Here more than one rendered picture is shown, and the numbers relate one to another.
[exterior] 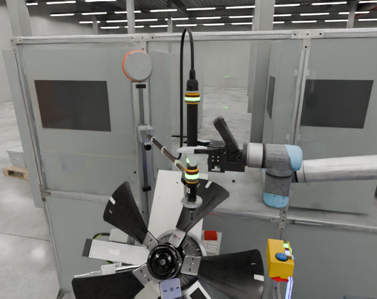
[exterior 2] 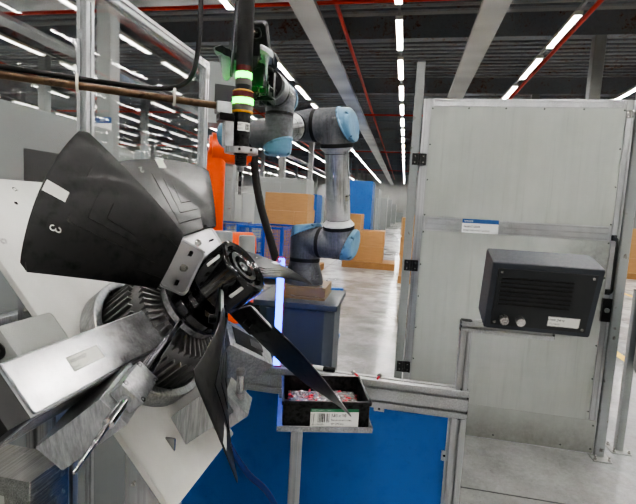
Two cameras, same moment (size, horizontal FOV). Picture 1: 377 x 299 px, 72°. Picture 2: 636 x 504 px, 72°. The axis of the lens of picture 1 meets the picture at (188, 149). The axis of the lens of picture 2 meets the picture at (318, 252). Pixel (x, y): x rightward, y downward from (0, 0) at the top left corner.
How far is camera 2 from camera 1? 1.24 m
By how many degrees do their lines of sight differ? 89
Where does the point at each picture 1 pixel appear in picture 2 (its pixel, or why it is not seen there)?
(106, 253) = (75, 371)
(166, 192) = (11, 226)
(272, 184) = (289, 124)
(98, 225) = not seen: outside the picture
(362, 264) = not seen: hidden behind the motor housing
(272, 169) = (288, 105)
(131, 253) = (121, 338)
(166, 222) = (66, 289)
